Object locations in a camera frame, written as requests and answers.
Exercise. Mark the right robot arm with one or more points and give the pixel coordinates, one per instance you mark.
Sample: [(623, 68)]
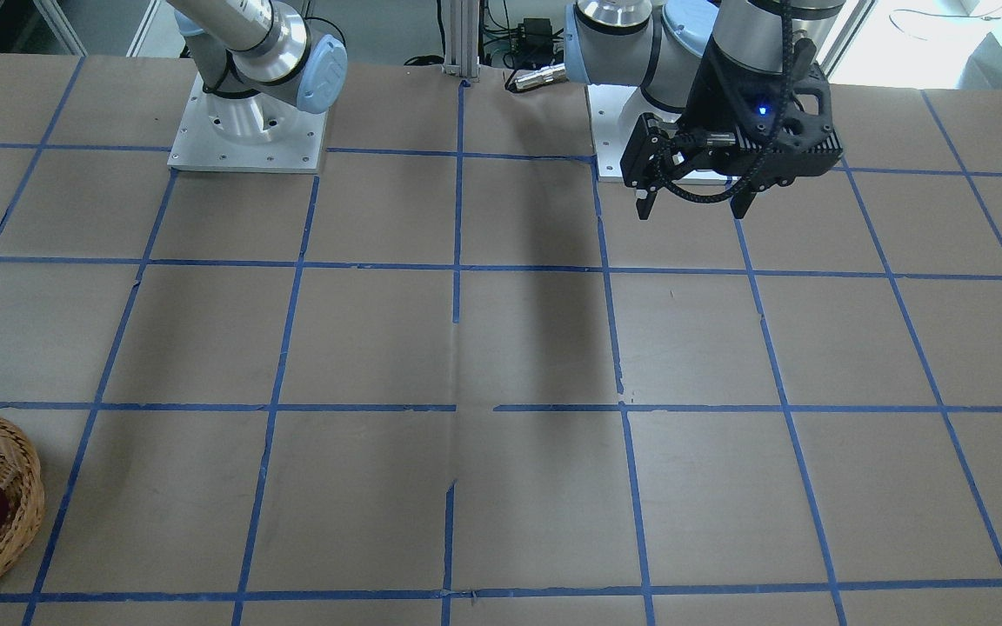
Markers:
[(245, 48)]

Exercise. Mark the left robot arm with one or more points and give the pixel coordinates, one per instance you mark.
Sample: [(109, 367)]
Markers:
[(658, 48)]

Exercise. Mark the aluminium frame post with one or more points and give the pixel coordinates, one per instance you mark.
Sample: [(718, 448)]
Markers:
[(461, 26)]

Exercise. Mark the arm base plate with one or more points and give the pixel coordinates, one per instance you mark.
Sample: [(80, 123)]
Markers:
[(251, 135), (614, 110)]

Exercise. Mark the black power adapter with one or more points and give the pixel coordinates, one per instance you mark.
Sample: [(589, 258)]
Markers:
[(535, 33)]

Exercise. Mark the silver cylindrical connector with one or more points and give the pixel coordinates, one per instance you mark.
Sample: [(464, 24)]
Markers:
[(537, 78)]

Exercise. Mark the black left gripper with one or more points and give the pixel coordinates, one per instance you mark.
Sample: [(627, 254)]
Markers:
[(721, 94)]

